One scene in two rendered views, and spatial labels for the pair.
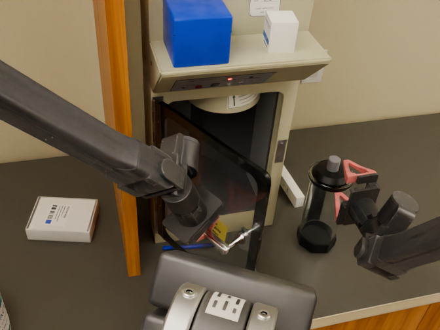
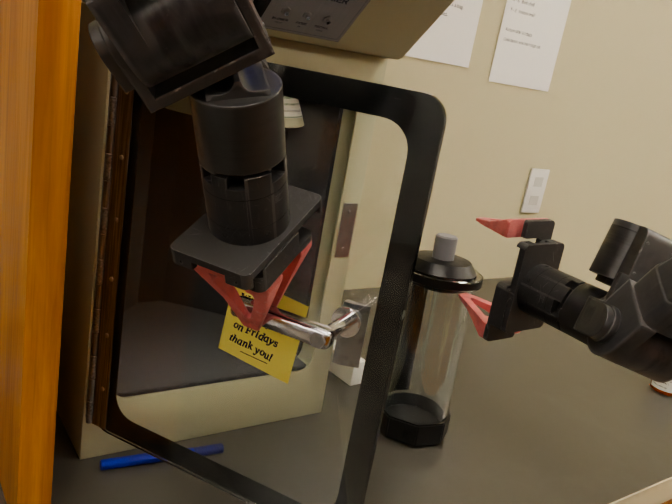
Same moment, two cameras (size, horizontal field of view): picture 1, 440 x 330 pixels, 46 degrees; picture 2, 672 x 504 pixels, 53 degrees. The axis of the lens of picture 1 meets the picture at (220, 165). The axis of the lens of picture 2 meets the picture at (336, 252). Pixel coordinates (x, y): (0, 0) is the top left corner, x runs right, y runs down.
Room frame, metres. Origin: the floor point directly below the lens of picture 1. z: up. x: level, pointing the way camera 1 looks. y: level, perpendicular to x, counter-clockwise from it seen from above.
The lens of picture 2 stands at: (0.20, 0.14, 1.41)
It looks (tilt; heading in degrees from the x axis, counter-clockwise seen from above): 16 degrees down; 341
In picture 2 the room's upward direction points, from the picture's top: 10 degrees clockwise
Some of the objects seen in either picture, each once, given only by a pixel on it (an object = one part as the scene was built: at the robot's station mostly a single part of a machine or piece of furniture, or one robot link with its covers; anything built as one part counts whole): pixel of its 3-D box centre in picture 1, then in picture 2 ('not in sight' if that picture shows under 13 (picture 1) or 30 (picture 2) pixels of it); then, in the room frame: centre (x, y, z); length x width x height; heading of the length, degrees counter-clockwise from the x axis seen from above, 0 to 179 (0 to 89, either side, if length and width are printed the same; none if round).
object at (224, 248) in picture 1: (219, 234); (294, 316); (0.68, -0.01, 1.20); 0.10 x 0.05 x 0.03; 47
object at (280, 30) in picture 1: (279, 31); not in sight; (0.89, -0.09, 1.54); 0.05 x 0.05 x 0.06; 11
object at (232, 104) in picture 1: (222, 81); not in sight; (1.02, 0.01, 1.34); 0.18 x 0.18 x 0.05
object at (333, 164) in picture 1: (332, 169); (442, 260); (0.94, -0.27, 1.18); 0.09 x 0.09 x 0.07
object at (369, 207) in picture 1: (365, 213); (548, 294); (0.78, -0.31, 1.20); 0.07 x 0.07 x 0.10; 18
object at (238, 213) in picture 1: (204, 211); (238, 292); (0.76, 0.02, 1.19); 0.30 x 0.01 x 0.40; 47
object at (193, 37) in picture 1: (196, 29); not in sight; (0.84, 0.06, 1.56); 0.10 x 0.10 x 0.09; 18
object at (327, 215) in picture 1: (323, 206); (425, 346); (0.93, -0.27, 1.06); 0.11 x 0.11 x 0.21
